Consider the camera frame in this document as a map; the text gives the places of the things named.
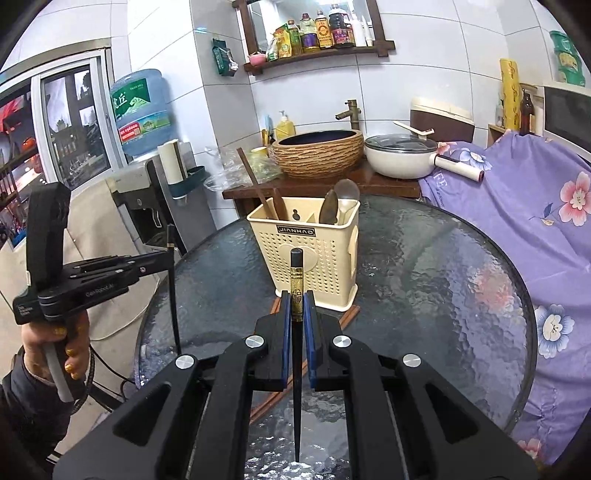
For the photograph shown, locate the blue water jug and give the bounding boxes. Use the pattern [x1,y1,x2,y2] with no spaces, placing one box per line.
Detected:
[109,69,172,158]

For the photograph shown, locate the amber sauce bottle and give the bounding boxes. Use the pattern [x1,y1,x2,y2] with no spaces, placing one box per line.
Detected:
[315,10,334,48]

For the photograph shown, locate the brass faucet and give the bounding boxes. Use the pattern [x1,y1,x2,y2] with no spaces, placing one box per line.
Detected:
[335,99,360,131]

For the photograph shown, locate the white rice paddle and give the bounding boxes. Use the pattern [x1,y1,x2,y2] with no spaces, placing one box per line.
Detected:
[393,121,435,138]

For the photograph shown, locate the cooking oil bottle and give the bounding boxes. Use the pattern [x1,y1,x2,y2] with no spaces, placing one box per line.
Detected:
[299,12,320,51]

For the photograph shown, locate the clear plastic spoon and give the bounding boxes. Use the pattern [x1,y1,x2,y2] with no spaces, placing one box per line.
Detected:
[333,178,361,225]

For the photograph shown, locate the yellow roll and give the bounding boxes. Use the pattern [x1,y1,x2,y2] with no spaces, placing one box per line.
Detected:
[499,58,522,131]

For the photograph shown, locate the white pan with lid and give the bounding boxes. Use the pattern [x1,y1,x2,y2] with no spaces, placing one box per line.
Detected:
[364,133,485,182]

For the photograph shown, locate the yellow seasoning pouch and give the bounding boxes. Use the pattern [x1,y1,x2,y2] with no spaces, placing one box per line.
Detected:
[267,25,293,61]

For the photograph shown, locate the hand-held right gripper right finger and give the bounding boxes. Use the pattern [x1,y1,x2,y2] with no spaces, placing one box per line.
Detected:
[305,293,541,480]

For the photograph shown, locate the person's left hand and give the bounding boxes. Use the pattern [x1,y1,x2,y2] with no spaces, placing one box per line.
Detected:
[21,316,92,384]

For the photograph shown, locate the wooden counter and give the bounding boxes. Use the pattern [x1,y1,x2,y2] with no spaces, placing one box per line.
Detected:
[222,166,423,217]

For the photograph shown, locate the white microwave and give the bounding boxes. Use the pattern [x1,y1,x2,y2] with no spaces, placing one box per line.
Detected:
[542,83,591,162]

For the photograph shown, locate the round glass table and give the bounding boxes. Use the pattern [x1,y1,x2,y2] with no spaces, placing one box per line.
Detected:
[134,194,539,480]

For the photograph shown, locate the wooden box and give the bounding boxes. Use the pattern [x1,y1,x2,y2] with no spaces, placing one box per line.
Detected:
[488,83,539,148]

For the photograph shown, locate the brown and white rice cooker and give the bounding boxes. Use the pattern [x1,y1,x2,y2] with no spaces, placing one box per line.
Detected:
[409,97,476,144]

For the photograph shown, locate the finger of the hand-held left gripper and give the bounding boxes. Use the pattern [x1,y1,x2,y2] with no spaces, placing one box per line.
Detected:
[69,249,175,274]
[74,259,174,296]

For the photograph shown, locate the dark soy sauce bottle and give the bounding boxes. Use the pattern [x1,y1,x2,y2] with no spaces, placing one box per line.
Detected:
[329,4,354,48]

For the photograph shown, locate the person's left forearm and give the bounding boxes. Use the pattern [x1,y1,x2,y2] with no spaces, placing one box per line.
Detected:
[0,348,79,472]

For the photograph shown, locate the window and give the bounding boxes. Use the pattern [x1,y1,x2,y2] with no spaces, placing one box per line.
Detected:
[0,48,126,247]

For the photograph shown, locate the white bottle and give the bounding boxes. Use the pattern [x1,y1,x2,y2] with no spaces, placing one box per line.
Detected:
[353,11,375,47]

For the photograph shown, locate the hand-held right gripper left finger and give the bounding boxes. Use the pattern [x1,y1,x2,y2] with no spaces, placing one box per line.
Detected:
[53,293,293,480]

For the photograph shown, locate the wooden framed mirror shelf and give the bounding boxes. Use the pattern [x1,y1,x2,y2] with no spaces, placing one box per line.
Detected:
[231,0,397,75]

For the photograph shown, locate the clear plastic bags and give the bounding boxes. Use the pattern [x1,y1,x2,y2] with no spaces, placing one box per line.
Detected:
[203,145,282,190]

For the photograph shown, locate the black cable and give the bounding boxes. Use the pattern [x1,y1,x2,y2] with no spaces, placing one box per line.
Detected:
[46,346,139,462]

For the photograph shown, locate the black chopstick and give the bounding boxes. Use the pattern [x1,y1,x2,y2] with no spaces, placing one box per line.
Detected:
[290,248,303,462]
[167,224,182,356]

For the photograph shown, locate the green cup holder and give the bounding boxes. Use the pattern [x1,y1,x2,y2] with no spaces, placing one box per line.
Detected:
[167,166,208,198]

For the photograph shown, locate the cream perforated utensil holder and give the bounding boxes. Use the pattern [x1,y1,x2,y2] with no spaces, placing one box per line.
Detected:
[246,196,361,311]

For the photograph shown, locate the purple floral cloth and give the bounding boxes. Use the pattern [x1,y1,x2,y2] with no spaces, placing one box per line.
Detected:
[418,129,591,467]

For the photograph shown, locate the grey water dispenser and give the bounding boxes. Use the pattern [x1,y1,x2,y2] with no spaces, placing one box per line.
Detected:
[107,143,218,259]

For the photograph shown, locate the woven pattern sink basin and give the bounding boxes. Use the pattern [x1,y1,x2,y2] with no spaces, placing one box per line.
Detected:
[268,129,365,180]

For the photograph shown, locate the yellow soap dispenser bottle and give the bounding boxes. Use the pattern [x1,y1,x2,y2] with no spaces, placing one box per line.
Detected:
[276,111,296,140]

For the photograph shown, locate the beige cloth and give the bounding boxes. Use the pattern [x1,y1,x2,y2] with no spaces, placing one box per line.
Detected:
[0,178,155,344]

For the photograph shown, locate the brown glass bottle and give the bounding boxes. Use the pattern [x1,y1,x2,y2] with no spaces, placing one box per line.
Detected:
[519,90,536,136]

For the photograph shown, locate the green packet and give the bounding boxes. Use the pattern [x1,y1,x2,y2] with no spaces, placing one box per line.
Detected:
[211,38,237,77]

